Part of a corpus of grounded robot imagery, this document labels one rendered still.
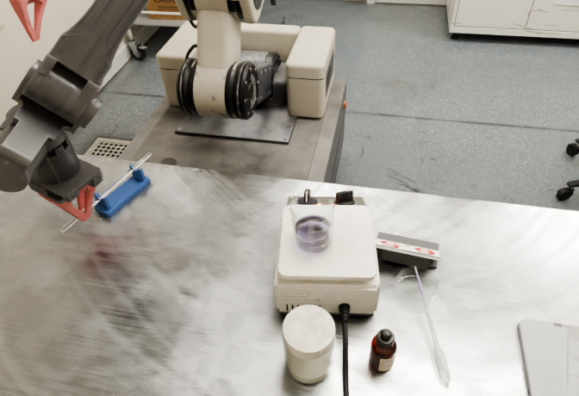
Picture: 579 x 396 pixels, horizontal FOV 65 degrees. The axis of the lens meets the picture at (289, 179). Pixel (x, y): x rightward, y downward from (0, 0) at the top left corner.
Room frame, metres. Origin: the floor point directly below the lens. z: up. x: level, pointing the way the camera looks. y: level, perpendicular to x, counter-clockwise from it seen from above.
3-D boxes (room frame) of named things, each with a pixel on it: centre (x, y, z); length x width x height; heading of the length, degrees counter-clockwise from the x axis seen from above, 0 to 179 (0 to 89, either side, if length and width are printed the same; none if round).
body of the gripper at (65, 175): (0.51, 0.33, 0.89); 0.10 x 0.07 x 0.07; 57
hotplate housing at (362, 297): (0.41, -0.05, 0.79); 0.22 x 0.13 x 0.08; 175
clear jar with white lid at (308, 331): (0.26, -0.01, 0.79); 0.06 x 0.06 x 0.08
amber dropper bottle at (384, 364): (0.26, -0.10, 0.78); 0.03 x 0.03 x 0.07
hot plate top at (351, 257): (0.38, -0.04, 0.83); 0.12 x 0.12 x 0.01; 85
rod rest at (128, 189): (0.57, 0.29, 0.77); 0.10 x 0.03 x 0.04; 147
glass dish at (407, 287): (0.35, -0.16, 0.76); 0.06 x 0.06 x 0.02
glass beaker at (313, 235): (0.38, -0.02, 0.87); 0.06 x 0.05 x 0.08; 95
